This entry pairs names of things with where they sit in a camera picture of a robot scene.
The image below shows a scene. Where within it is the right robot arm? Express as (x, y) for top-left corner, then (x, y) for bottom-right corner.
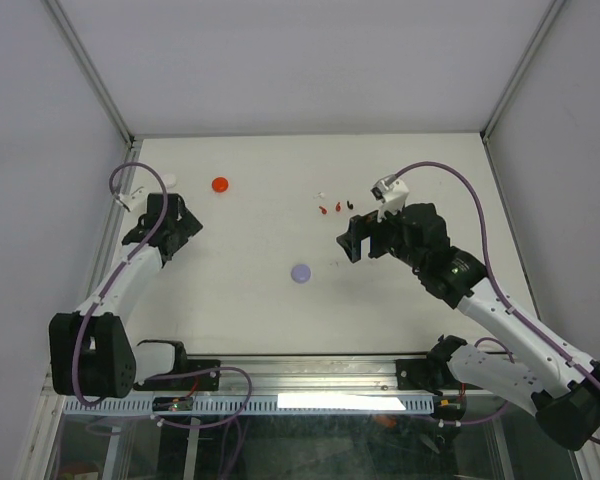
(336, 204), (600, 451)

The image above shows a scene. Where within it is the aluminium mounting rail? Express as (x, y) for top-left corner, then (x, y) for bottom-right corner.
(44, 353), (531, 396)

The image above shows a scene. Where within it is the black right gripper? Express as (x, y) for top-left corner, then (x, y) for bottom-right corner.
(336, 198), (426, 272)

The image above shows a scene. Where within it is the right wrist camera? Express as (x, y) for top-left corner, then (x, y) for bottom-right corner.
(371, 175), (410, 222)

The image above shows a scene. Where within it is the aluminium frame post left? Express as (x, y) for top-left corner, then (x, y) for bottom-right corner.
(41, 0), (134, 147)

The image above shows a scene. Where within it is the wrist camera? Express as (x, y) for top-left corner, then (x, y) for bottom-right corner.
(114, 186), (147, 212)
(371, 175), (410, 222)

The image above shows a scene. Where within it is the purple round earbud charging case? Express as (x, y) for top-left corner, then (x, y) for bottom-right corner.
(290, 264), (312, 284)

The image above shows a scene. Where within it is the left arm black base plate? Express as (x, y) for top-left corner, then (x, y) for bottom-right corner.
(133, 358), (221, 392)

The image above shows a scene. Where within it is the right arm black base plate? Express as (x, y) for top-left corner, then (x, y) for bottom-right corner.
(395, 358), (461, 396)

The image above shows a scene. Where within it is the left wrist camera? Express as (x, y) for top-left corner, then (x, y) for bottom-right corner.
(114, 186), (147, 212)

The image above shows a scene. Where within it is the white slotted cable duct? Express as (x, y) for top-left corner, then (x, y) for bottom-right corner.
(63, 393), (434, 417)

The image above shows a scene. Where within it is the orange round charging case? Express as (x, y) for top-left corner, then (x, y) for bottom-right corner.
(211, 176), (230, 193)

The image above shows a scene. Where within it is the white round charging case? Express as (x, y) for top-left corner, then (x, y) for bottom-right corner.
(162, 174), (177, 188)

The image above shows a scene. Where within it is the aluminium frame post right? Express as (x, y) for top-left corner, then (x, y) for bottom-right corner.
(480, 0), (569, 145)

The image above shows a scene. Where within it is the aluminium frame post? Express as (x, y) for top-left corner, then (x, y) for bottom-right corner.
(480, 0), (569, 145)
(41, 0), (134, 147)

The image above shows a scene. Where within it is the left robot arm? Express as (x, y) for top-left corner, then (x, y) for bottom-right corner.
(49, 193), (202, 402)

